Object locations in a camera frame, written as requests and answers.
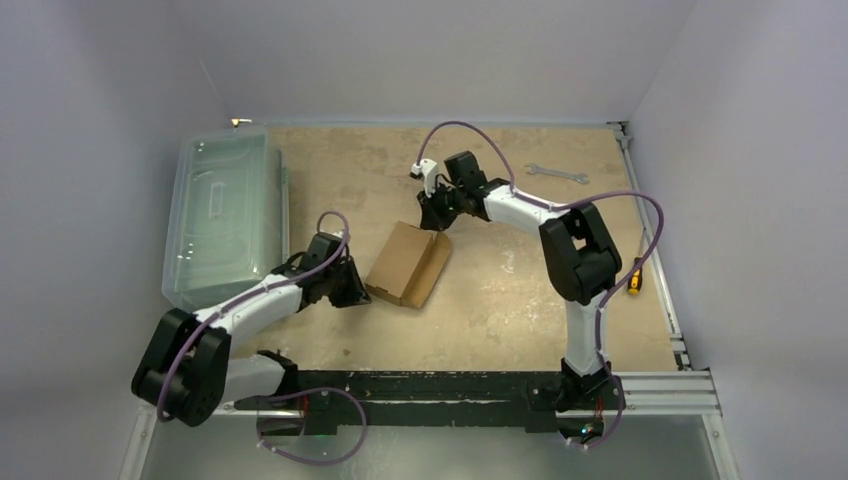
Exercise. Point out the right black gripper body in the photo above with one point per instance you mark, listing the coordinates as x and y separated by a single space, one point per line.
433 213

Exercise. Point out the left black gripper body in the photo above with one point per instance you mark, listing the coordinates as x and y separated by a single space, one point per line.
328 275

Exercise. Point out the brown cardboard box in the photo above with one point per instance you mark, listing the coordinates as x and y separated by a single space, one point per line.
408 266

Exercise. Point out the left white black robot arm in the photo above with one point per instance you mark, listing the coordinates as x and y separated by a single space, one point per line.
187 370

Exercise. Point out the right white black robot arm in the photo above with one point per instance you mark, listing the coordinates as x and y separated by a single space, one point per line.
581 259

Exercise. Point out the clear plastic storage bin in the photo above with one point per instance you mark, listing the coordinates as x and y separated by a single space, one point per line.
229 216

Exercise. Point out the silver open-end wrench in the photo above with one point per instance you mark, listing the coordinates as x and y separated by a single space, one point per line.
534 169

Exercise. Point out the yellow black screwdriver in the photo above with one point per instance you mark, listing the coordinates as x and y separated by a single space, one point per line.
636 279

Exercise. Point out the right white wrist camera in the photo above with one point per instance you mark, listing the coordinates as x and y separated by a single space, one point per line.
426 171

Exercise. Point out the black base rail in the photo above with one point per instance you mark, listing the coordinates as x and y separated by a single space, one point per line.
535 401

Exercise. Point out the aluminium frame rail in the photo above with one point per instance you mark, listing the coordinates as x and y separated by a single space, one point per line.
671 428

